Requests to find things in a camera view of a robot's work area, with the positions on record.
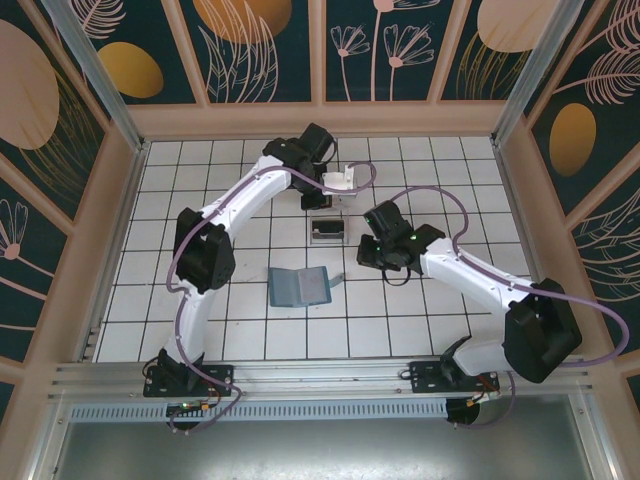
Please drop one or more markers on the black credit card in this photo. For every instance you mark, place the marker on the black credit card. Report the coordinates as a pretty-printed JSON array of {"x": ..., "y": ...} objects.
[{"x": 327, "y": 226}]

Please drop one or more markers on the clear plastic box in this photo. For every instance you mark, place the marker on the clear plastic box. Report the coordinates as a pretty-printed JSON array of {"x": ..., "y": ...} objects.
[{"x": 345, "y": 227}]

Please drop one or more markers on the pale pink credit card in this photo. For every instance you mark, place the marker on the pale pink credit card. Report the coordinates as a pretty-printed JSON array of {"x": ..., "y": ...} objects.
[{"x": 314, "y": 287}]

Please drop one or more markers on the teal leather card holder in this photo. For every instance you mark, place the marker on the teal leather card holder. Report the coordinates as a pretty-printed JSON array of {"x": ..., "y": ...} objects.
[{"x": 282, "y": 290}]

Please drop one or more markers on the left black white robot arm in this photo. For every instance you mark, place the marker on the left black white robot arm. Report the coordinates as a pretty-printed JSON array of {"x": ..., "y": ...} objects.
[{"x": 250, "y": 190}]

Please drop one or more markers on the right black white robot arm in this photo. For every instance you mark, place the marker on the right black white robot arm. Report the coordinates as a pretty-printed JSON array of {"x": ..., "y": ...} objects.
[{"x": 475, "y": 275}]

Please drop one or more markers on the grey metal sheet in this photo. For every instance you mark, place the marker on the grey metal sheet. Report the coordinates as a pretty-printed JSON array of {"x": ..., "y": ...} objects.
[{"x": 320, "y": 450}]

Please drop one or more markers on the aluminium frame rail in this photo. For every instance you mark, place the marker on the aluminium frame rail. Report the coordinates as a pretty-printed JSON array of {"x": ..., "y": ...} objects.
[{"x": 325, "y": 375}]

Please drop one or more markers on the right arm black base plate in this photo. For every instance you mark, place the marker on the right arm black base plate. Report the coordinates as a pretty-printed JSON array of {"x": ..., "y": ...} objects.
[{"x": 425, "y": 380}]

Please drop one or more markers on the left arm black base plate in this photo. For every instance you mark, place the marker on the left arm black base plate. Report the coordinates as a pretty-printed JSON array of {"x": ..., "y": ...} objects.
[{"x": 220, "y": 380}]

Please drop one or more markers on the aluminium corner post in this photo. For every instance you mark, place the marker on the aluminium corner post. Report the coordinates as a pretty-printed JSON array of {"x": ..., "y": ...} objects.
[
  {"x": 530, "y": 75},
  {"x": 102, "y": 75}
]

